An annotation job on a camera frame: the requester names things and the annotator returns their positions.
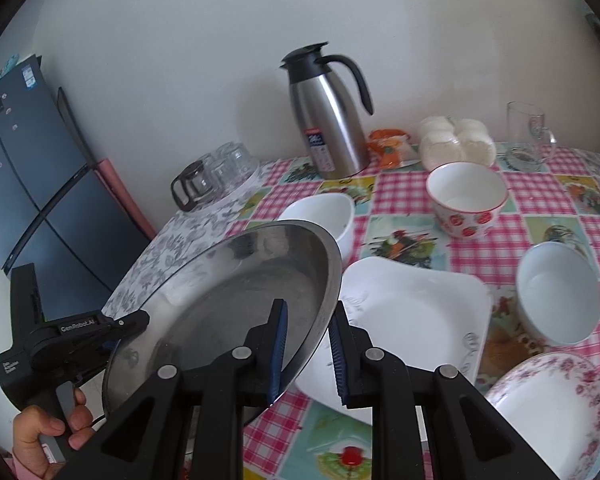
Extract pink floral plate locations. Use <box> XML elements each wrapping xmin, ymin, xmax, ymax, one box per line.
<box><xmin>486</xmin><ymin>352</ymin><xmax>600</xmax><ymax>479</ymax></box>

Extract upturned clear glass cups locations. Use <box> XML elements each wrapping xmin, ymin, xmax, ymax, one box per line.
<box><xmin>200</xmin><ymin>142</ymin><xmax>260</xmax><ymax>196</ymax></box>

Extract person's left hand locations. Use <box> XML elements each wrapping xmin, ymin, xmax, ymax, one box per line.
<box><xmin>12</xmin><ymin>388</ymin><xmax>95</xmax><ymax>479</ymax></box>

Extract strawberry pattern bowl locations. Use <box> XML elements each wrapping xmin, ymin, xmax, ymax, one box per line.
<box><xmin>426</xmin><ymin>162</ymin><xmax>508</xmax><ymax>240</ymax></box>

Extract white square bowl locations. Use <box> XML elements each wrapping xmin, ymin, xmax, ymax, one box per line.
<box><xmin>277</xmin><ymin>193</ymin><xmax>355</xmax><ymax>266</ymax></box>

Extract stainless steel thermos jug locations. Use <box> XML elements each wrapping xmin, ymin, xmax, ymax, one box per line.
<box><xmin>280</xmin><ymin>42</ymin><xmax>374</xmax><ymax>180</ymax></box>

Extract large stainless steel plate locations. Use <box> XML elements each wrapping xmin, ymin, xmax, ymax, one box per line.
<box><xmin>102</xmin><ymin>220</ymin><xmax>342</xmax><ymax>414</ymax></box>

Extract clear glass mug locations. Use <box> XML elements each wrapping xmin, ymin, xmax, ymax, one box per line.
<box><xmin>505</xmin><ymin>101</ymin><xmax>557</xmax><ymax>171</ymax></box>

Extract glass teapot black handle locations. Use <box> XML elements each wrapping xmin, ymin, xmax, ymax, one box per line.
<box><xmin>170</xmin><ymin>160</ymin><xmax>216</xmax><ymax>212</ymax></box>

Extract bag of white buns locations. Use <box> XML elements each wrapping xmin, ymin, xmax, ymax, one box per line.
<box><xmin>417</xmin><ymin>116</ymin><xmax>496</xmax><ymax>171</ymax></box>

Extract white round bowl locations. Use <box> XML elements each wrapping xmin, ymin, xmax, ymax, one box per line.
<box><xmin>516</xmin><ymin>242</ymin><xmax>600</xmax><ymax>347</ymax></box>

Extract orange snack packet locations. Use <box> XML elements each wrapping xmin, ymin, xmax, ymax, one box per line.
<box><xmin>367</xmin><ymin>129</ymin><xmax>419</xmax><ymax>169</ymax></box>

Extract colourful checked tablecloth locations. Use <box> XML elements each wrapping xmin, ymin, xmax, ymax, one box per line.
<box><xmin>101</xmin><ymin>140</ymin><xmax>600</xmax><ymax>480</ymax></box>

